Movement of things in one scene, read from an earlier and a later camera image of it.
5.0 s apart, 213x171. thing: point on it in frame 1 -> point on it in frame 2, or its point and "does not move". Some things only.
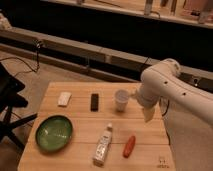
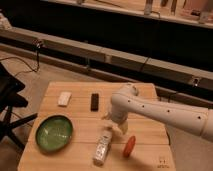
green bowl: (54, 133) does not move
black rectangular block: (94, 107) does not move
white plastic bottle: (99, 154) does not move
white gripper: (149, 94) -> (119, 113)
